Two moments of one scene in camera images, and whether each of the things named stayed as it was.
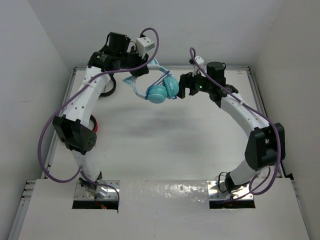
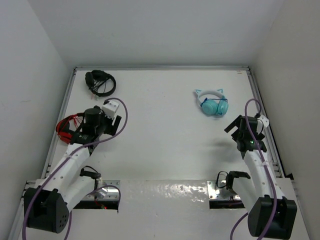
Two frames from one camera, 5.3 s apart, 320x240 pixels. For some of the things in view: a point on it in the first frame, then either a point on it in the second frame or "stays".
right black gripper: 186,80 → 235,122
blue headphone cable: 174,97 → 206,99
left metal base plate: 81,194 stays
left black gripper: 140,61 → 110,128
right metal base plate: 217,190 stays
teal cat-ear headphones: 159,93 → 216,106
